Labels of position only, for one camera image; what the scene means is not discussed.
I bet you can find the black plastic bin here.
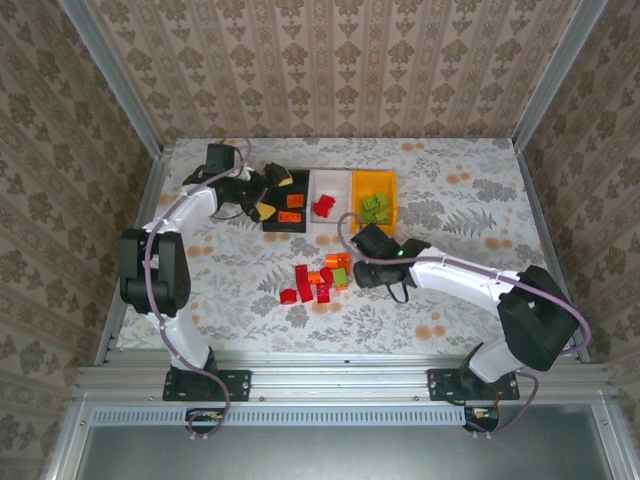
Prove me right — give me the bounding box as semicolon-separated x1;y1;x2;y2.
262;169;311;234

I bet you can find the white plastic bin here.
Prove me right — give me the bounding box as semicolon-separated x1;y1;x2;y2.
308;169;354;234

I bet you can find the yellow-orange plastic bin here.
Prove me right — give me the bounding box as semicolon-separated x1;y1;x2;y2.
351;171;400;235

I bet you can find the aluminium cross beam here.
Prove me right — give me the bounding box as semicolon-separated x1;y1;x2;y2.
74;349;617;407

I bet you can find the floral table cover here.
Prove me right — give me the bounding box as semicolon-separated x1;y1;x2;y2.
117;137;584;357

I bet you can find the grey metal panel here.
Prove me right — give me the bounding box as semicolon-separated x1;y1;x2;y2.
74;424;616;480

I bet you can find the left gripper thin black cable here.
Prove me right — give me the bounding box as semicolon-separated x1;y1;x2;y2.
210;207;251;222

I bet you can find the gripper thin black cable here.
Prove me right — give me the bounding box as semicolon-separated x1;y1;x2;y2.
210;207;251;222
385;282;412;305

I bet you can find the right gripper thin black cable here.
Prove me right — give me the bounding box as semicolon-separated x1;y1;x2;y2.
385;282;412;305

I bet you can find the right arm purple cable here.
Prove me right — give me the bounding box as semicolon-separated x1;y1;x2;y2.
337;212;592;436

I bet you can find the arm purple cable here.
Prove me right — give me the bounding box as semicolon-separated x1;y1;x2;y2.
337;212;592;436
144;138;254;442

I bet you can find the aluminium side rail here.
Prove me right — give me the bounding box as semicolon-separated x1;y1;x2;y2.
514;148;592;364
93;144;175;365

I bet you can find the grey slotted cable duct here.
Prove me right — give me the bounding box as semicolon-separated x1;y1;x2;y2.
91;405;469;427

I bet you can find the aluminium upright post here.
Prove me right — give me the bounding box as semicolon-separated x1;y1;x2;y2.
512;0;609;151
58;0;166;159

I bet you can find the small wire connector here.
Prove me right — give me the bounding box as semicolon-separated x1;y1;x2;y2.
185;407;227;435
463;405;501;434

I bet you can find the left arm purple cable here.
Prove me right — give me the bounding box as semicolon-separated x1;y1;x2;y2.
144;138;254;442

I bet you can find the aluminium lower frame rail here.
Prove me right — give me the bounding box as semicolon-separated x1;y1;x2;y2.
592;399;640;480
42;399;94;480

